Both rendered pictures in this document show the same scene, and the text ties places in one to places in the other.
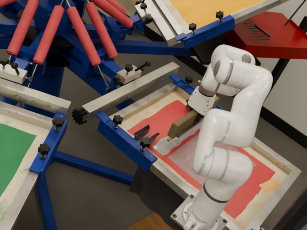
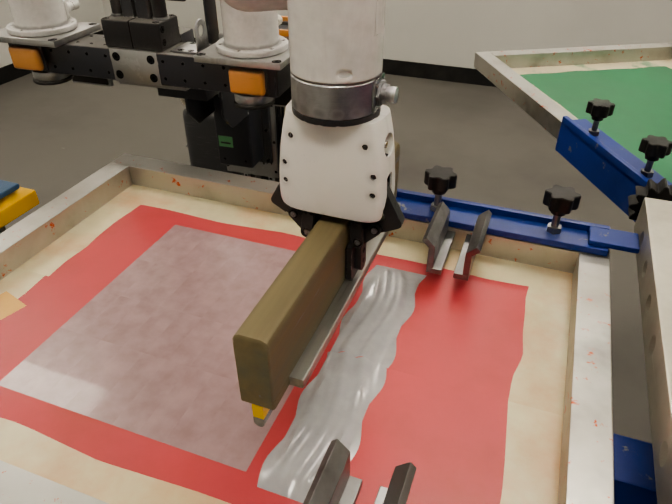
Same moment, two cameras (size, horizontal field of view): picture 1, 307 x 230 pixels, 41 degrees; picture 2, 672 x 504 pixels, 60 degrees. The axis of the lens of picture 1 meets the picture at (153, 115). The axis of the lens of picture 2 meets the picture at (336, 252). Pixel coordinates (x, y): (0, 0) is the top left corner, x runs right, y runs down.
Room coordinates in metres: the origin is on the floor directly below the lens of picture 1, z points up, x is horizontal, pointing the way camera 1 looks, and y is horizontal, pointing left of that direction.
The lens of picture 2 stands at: (1.96, -0.21, 1.43)
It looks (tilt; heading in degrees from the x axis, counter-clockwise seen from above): 35 degrees down; 175
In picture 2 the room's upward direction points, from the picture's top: straight up
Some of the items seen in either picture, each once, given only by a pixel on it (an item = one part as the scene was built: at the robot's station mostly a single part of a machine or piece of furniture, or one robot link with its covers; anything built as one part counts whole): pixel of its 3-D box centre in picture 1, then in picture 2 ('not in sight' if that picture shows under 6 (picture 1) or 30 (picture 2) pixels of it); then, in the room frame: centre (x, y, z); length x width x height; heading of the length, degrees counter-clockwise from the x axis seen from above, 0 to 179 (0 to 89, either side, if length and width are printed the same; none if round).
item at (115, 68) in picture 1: (118, 75); not in sight; (1.69, 0.23, 1.02); 0.17 x 0.06 x 0.05; 65
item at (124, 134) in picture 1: (126, 143); (490, 235); (1.30, 0.06, 0.98); 0.30 x 0.05 x 0.07; 65
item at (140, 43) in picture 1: (158, 46); not in sight; (2.28, 0.13, 0.91); 1.34 x 0.41 x 0.08; 125
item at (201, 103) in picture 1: (203, 98); (336, 154); (1.49, -0.17, 1.20); 0.10 x 0.08 x 0.11; 64
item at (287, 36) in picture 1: (262, 33); not in sight; (2.71, -0.49, 1.06); 0.61 x 0.46 x 0.12; 125
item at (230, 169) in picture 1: (224, 173); not in sight; (0.92, -0.26, 1.37); 0.13 x 0.10 x 0.16; 100
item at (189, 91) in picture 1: (195, 98); not in sight; (1.80, -0.18, 0.98); 0.30 x 0.05 x 0.07; 65
